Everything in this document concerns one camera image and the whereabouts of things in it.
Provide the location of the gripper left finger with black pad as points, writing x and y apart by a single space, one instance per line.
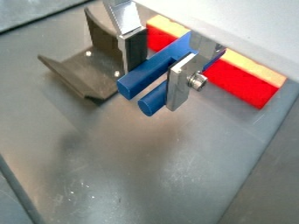
131 33

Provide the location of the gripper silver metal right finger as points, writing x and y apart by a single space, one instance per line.
186 72

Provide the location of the black curved fixture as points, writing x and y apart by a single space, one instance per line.
91 71

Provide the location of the red shape-sorter block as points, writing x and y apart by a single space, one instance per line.
234 73

